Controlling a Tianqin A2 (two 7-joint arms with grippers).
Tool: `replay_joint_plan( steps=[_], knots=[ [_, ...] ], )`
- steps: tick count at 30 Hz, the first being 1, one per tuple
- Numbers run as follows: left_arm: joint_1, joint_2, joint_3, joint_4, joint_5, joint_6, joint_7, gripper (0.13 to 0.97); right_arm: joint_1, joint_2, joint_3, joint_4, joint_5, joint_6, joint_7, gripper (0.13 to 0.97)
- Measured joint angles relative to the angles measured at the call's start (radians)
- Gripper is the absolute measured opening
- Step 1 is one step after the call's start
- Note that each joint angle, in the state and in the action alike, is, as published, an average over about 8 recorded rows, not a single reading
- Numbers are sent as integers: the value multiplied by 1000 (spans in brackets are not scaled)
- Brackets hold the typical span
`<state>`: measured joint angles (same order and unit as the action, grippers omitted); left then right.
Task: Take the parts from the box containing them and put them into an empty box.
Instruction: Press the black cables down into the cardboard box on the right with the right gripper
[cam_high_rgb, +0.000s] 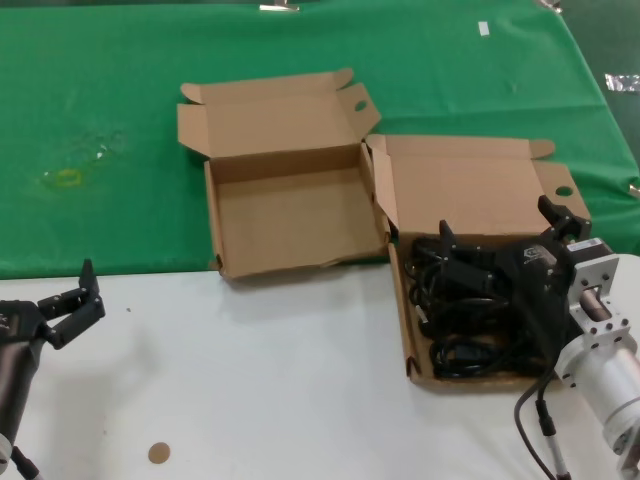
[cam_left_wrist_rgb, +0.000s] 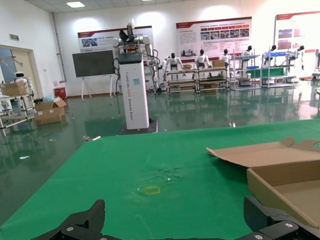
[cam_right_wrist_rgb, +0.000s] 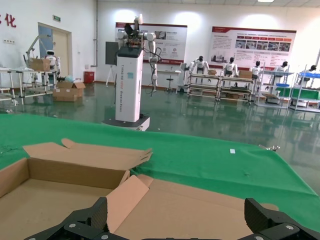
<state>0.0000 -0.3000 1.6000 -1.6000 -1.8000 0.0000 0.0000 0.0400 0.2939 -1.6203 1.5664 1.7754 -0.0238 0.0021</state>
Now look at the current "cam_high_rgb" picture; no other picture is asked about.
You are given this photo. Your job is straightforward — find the clear plastic film scrap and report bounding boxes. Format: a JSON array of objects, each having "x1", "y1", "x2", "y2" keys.
[{"x1": 74, "y1": 128, "x2": 129, "y2": 162}]

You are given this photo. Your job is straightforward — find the black cable with plug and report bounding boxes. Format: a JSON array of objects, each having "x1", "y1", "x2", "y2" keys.
[{"x1": 9, "y1": 445, "x2": 42, "y2": 480}]

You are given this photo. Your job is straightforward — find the black cable with white connector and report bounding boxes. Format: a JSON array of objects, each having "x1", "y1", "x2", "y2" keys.
[{"x1": 535, "y1": 394, "x2": 572, "y2": 480}]

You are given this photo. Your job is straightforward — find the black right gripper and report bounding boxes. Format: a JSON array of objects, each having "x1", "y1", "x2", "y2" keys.
[{"x1": 438, "y1": 194, "x2": 593, "y2": 314}]

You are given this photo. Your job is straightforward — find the yellow tape rectangle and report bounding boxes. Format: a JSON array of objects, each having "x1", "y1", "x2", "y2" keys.
[{"x1": 53, "y1": 169, "x2": 84, "y2": 189}]

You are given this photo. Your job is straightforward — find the crumpled silver foil piece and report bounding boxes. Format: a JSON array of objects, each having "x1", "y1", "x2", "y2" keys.
[{"x1": 603, "y1": 73, "x2": 640, "y2": 94}]

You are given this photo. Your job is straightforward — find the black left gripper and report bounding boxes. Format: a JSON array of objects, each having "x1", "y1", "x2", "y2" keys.
[{"x1": 0, "y1": 258, "x2": 107, "y2": 351}]

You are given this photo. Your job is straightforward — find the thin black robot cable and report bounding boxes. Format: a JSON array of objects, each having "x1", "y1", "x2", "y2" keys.
[{"x1": 514, "y1": 372, "x2": 556, "y2": 480}]

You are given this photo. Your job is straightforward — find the green table cloth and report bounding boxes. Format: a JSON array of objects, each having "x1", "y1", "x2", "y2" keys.
[{"x1": 0, "y1": 0, "x2": 640, "y2": 281}]

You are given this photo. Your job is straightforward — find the open brown cardboard box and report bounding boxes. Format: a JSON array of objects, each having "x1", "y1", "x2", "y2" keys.
[
  {"x1": 365, "y1": 133, "x2": 594, "y2": 396},
  {"x1": 176, "y1": 68, "x2": 392, "y2": 281}
]

